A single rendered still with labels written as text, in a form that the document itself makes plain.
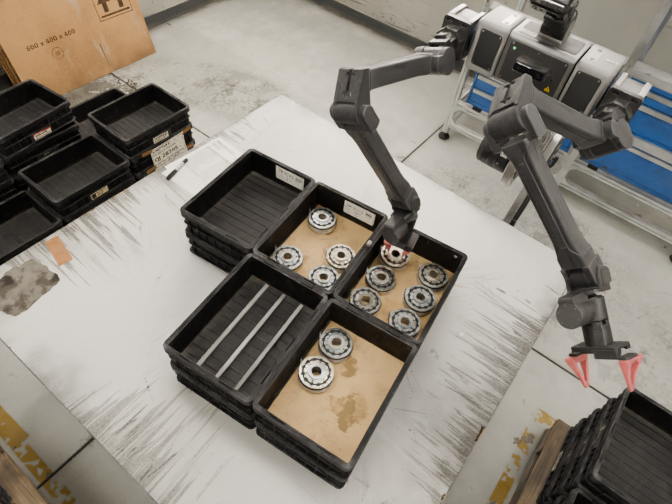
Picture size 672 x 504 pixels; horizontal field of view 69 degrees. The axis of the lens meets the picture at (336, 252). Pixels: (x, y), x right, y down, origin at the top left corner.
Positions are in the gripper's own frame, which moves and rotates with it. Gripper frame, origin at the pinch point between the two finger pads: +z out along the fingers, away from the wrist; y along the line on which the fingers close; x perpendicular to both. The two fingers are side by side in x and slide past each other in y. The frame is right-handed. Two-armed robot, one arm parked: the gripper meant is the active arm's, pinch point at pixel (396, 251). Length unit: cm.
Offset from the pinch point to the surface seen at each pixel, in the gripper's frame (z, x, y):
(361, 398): 5, -50, 10
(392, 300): 5.2, -15.2, 5.7
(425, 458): 17, -53, 34
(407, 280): 5.3, -5.2, 7.4
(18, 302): 19, -68, -104
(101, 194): 53, 2, -144
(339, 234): 5.9, 1.6, -21.5
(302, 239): 6.0, -7.1, -32.0
